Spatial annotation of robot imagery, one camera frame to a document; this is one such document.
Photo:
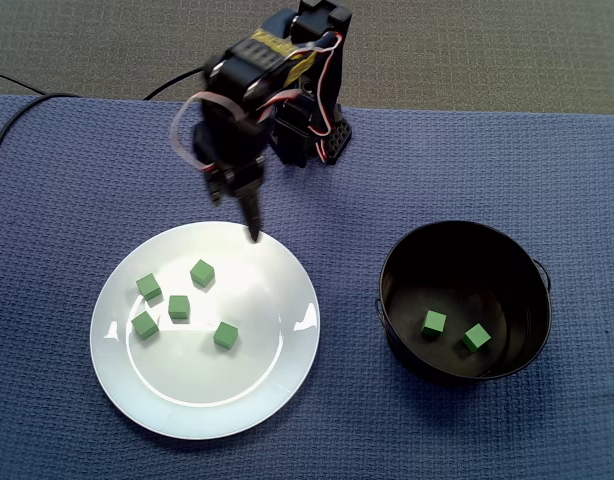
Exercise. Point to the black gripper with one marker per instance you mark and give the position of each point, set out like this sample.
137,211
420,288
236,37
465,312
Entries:
245,192

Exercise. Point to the blue woven table cloth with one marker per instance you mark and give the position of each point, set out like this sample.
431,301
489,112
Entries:
437,425

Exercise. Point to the green cube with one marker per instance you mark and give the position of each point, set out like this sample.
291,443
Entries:
145,325
476,337
202,273
148,286
225,334
178,307
433,322

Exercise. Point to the black round container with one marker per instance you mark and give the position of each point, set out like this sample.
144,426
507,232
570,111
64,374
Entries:
517,300

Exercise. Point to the white round plate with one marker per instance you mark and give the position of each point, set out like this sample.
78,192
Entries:
212,380

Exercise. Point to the black robot arm with stickers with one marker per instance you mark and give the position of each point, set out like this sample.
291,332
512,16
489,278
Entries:
292,135

